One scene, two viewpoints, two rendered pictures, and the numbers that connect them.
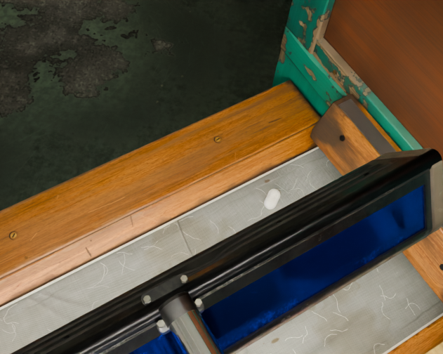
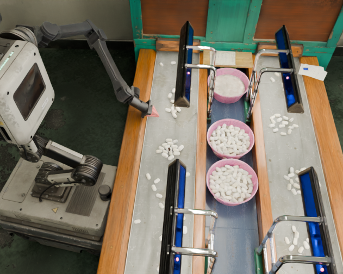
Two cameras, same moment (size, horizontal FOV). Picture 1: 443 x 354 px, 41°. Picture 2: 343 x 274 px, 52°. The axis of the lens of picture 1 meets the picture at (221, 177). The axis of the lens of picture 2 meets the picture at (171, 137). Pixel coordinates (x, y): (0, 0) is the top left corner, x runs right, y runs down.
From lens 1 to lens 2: 1.73 m
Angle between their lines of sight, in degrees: 26
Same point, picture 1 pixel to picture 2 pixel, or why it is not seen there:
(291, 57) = (138, 43)
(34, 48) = not seen: hidden behind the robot
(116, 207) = (144, 83)
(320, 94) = (149, 44)
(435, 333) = (201, 57)
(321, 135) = (158, 48)
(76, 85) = (56, 125)
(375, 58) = (156, 27)
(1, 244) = not seen: hidden behind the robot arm
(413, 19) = (160, 16)
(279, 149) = (153, 57)
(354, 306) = not seen: hidden behind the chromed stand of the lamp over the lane
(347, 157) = (166, 47)
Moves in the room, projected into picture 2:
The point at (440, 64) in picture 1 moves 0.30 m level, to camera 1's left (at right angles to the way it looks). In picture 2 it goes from (169, 19) to (135, 41)
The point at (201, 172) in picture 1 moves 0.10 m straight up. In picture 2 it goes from (148, 69) to (147, 57)
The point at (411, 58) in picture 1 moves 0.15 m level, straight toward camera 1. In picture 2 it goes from (163, 22) to (173, 35)
